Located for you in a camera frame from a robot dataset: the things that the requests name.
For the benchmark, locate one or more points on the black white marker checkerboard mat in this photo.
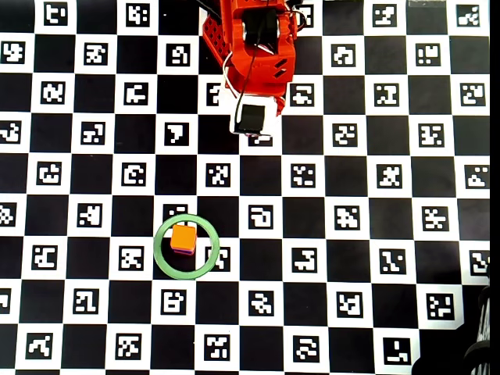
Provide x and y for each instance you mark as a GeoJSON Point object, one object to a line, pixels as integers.
{"type": "Point", "coordinates": [394, 304]}

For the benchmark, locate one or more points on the orange cube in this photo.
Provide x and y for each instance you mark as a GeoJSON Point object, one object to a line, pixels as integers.
{"type": "Point", "coordinates": [183, 236]}

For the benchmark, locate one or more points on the black camera tripod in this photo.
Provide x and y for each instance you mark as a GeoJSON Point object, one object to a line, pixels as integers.
{"type": "Point", "coordinates": [484, 324]}

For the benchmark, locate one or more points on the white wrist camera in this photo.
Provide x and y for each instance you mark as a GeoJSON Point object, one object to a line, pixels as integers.
{"type": "Point", "coordinates": [250, 117]}

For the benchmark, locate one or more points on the blue cube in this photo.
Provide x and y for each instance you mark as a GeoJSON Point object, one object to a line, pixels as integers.
{"type": "Point", "coordinates": [183, 251]}

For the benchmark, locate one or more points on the grey tape strip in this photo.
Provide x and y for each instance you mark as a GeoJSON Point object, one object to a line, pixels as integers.
{"type": "Point", "coordinates": [426, 3]}

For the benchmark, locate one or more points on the red robot base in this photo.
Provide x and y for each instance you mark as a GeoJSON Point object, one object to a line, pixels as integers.
{"type": "Point", "coordinates": [215, 43]}

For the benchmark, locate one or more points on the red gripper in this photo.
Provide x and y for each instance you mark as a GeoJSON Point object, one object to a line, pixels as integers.
{"type": "Point", "coordinates": [280, 102]}

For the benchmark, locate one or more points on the red robot arm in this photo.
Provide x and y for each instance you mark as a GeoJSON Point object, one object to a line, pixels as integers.
{"type": "Point", "coordinates": [234, 23]}

